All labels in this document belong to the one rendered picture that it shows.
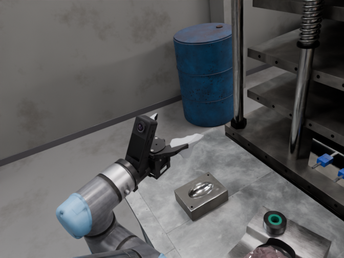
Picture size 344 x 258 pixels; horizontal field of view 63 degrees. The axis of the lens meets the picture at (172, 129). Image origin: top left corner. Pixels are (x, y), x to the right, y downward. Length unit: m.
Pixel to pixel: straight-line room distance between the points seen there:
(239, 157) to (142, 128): 1.05
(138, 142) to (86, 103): 2.82
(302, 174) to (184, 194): 0.61
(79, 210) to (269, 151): 1.26
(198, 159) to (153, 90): 2.11
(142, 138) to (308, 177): 1.08
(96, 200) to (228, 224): 0.82
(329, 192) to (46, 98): 2.77
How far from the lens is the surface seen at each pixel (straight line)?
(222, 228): 1.29
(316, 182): 1.53
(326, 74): 1.33
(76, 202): 0.57
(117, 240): 0.61
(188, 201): 1.29
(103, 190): 0.57
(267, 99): 1.62
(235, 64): 1.61
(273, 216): 1.15
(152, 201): 1.42
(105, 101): 3.44
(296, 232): 1.17
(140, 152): 0.61
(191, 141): 0.66
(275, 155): 1.63
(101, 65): 3.28
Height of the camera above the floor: 1.85
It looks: 35 degrees down
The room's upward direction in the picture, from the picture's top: 10 degrees counter-clockwise
